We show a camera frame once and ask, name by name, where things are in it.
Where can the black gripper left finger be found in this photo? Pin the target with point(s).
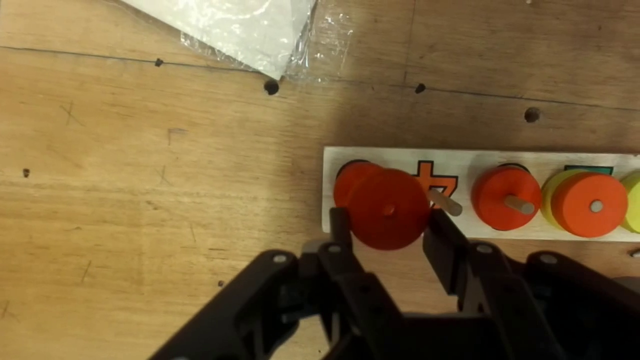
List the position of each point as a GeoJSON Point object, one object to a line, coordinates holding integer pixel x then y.
{"type": "Point", "coordinates": [338, 231]}

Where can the white plastic-wrapped foam board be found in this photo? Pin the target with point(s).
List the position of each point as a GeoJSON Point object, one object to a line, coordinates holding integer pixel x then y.
{"type": "Point", "coordinates": [233, 27]}

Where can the red round wooden disc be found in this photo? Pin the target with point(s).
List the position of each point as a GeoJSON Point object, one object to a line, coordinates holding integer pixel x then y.
{"type": "Point", "coordinates": [496, 201]}
{"type": "Point", "coordinates": [393, 210]}
{"type": "Point", "coordinates": [347, 181]}

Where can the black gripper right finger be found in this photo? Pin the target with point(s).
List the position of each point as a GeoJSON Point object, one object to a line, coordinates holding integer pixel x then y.
{"type": "Point", "coordinates": [448, 252]}

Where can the white numbered peg board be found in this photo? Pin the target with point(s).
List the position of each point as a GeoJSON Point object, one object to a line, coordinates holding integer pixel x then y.
{"type": "Point", "coordinates": [401, 156]}

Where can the orange round block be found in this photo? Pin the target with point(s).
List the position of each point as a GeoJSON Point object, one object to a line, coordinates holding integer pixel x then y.
{"type": "Point", "coordinates": [587, 206]}

